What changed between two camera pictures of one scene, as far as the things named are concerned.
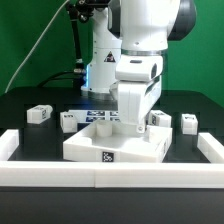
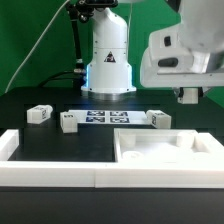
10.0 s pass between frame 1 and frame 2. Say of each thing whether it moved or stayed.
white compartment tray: moved
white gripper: moved
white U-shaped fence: stayed
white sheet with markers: stayed
